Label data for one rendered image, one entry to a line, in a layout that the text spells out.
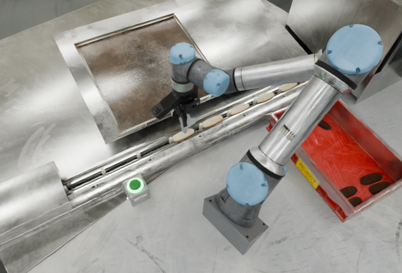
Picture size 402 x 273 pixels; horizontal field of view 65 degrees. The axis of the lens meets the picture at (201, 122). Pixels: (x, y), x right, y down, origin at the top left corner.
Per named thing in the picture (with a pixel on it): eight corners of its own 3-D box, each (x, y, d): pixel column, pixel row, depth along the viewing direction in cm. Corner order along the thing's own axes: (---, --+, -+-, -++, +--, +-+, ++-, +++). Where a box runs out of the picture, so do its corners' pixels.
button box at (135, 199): (132, 212, 115) (128, 199, 106) (124, 194, 119) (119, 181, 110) (153, 201, 117) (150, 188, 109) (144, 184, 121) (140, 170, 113)
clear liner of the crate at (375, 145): (342, 227, 110) (354, 217, 102) (261, 127, 135) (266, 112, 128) (407, 186, 121) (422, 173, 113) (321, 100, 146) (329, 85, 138)
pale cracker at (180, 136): (174, 143, 126) (174, 142, 125) (170, 136, 128) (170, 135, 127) (195, 133, 129) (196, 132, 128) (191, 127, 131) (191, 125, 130)
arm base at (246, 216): (257, 217, 111) (274, 196, 108) (247, 234, 97) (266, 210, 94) (223, 189, 115) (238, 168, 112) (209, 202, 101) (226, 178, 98)
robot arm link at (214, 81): (237, 77, 98) (209, 61, 102) (225, 73, 88) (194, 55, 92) (225, 99, 100) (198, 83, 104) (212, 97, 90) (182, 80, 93)
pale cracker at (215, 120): (204, 129, 130) (204, 127, 130) (199, 123, 132) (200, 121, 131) (224, 120, 134) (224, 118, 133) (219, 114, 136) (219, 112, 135)
